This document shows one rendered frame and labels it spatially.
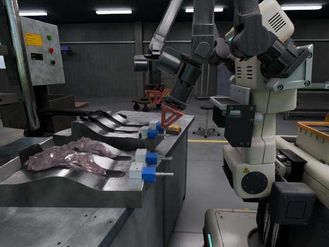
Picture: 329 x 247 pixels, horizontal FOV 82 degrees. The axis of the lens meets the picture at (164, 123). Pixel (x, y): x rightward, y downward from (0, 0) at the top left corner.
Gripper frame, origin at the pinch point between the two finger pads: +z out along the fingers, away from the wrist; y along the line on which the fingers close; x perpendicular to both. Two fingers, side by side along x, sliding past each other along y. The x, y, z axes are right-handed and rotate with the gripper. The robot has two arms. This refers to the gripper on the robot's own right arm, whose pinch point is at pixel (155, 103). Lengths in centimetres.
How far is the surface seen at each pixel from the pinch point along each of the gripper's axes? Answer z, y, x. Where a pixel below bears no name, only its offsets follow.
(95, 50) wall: -111, -698, -550
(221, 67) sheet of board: -37, -792, 11
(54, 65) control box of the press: -18, -25, -85
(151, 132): 10.7, 12.0, 2.4
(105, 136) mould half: 13.5, 17.3, -17.2
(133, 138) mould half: 12.8, 17.3, -3.5
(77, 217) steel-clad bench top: 22, 53, -2
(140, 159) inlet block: 15.0, 30.1, 5.5
